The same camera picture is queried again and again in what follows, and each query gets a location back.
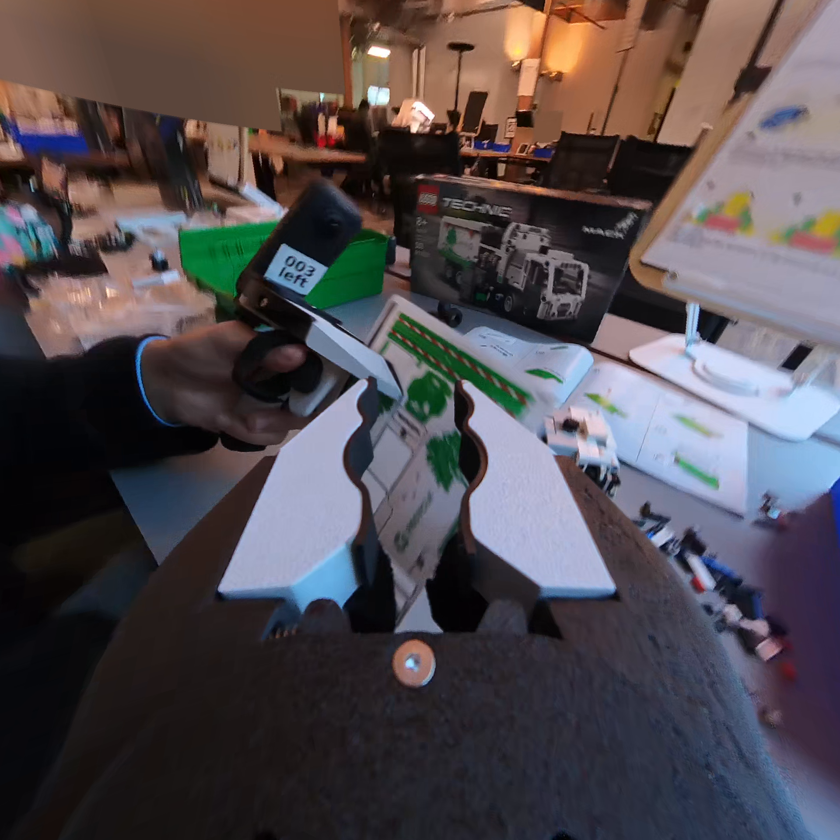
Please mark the blue wristband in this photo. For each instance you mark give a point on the blue wristband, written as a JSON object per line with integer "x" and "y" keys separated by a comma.
{"x": 142, "y": 387}

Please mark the open instruction booklet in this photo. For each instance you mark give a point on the open instruction booklet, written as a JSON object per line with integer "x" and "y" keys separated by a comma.
{"x": 643, "y": 420}

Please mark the colourful patterned cloth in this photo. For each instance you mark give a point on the colourful patterned cloth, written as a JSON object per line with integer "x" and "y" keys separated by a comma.
{"x": 19, "y": 233}

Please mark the person's left hand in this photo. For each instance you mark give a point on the person's left hand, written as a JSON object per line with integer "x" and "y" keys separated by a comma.
{"x": 190, "y": 380}

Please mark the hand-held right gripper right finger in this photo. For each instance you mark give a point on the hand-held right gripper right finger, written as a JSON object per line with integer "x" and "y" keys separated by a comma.
{"x": 531, "y": 518}

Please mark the black lego set box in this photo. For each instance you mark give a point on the black lego set box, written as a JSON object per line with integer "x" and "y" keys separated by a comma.
{"x": 525, "y": 249}

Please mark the wooden clipboard with paper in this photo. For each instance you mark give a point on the wooden clipboard with paper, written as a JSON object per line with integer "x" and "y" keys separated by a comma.
{"x": 768, "y": 197}

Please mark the black floor lamp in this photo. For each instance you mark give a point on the black floor lamp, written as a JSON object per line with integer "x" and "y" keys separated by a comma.
{"x": 460, "y": 79}

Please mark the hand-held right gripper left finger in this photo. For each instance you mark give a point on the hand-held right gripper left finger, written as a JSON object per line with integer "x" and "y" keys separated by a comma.
{"x": 295, "y": 518}

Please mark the person's left forearm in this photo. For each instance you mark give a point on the person's left forearm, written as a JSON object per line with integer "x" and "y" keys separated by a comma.
{"x": 72, "y": 420}

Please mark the black office chair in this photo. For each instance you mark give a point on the black office chair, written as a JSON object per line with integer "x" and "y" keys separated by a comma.
{"x": 581, "y": 161}
{"x": 649, "y": 172}

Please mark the white clipboard stand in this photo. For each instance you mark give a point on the white clipboard stand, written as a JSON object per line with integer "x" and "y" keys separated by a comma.
{"x": 715, "y": 380}

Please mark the single black lego tyre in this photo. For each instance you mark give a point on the single black lego tyre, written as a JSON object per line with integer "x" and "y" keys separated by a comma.
{"x": 449, "y": 314}

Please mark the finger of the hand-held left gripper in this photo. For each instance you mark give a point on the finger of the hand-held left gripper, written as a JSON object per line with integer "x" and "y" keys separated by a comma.
{"x": 348, "y": 351}

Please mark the white lego truck model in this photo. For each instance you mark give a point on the white lego truck model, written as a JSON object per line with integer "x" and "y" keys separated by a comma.
{"x": 584, "y": 443}

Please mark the green printed sticker sheet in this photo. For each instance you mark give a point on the green printed sticker sheet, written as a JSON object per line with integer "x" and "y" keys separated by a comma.
{"x": 420, "y": 459}

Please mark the pile of dark lego parts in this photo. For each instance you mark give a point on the pile of dark lego parts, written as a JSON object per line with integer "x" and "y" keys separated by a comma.
{"x": 715, "y": 577}

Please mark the green plastic bin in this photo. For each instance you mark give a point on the green plastic bin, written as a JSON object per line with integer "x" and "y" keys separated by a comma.
{"x": 216, "y": 256}

